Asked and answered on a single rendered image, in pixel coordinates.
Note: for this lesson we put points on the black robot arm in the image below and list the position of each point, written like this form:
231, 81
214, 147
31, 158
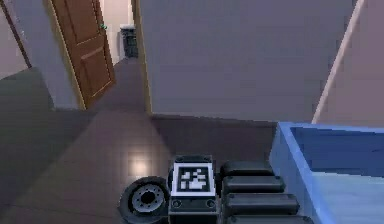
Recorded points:
253, 196

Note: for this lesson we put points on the brown wooden room door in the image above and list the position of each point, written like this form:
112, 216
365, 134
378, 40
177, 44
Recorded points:
85, 46

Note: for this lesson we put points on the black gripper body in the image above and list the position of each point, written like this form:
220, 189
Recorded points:
146, 200

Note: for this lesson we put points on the black bin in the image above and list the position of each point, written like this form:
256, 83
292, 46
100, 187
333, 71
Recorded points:
129, 41

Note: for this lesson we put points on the blue box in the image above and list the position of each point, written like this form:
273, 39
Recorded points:
333, 173

